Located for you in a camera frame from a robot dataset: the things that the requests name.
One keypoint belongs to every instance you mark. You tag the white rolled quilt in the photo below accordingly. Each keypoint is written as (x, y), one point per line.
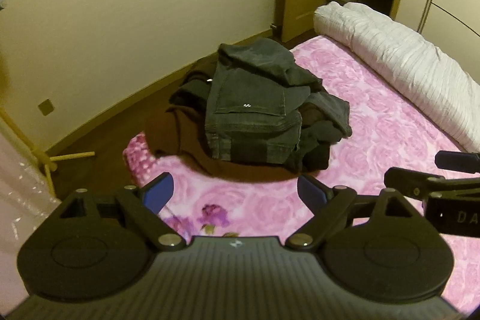
(435, 83)

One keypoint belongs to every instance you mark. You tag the wall socket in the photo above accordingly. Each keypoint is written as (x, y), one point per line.
(46, 107)

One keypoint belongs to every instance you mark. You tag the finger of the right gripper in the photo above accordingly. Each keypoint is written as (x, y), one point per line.
(458, 161)
(418, 185)

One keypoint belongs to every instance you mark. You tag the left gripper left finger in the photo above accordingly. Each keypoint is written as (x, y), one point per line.
(139, 213)

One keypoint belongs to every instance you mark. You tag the yellow drying rack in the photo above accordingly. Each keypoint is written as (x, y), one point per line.
(49, 164)

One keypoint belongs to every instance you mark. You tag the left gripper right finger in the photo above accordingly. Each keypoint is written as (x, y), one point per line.
(330, 207)

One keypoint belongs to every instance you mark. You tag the dark grey jeans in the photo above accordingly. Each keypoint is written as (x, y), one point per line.
(252, 112)

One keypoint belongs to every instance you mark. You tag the pile of dark clothes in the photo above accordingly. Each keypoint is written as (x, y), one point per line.
(178, 129)

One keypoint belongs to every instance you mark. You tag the pink rose bedspread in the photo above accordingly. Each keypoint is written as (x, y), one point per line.
(383, 105)

